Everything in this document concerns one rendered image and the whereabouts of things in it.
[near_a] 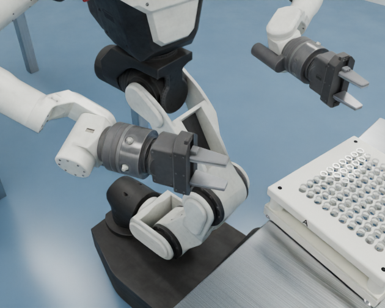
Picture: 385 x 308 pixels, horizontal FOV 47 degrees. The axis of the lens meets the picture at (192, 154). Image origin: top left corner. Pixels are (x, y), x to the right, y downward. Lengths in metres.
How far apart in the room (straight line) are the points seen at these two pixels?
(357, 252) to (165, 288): 0.98
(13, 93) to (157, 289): 1.00
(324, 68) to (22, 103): 0.60
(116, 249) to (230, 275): 1.01
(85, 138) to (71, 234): 1.28
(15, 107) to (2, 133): 1.89
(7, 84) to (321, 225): 0.56
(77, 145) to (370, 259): 0.50
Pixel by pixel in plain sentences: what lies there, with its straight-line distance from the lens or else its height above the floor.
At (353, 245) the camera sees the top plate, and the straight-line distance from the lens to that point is 0.75.
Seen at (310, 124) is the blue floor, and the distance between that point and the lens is 2.62.
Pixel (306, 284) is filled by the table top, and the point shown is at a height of 0.90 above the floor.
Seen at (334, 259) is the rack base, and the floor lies 0.92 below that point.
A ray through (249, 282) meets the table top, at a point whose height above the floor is 0.90.
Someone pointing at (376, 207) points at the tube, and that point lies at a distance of 0.82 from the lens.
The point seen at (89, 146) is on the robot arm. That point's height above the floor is 1.05.
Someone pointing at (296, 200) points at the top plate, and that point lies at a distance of 0.79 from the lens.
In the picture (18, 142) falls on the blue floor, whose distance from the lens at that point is 2.58.
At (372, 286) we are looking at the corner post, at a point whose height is 0.94.
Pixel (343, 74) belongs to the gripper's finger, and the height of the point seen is 1.06.
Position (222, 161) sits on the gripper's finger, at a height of 1.06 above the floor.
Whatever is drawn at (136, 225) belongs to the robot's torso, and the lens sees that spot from 1.60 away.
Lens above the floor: 1.53
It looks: 41 degrees down
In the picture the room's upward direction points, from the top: straight up
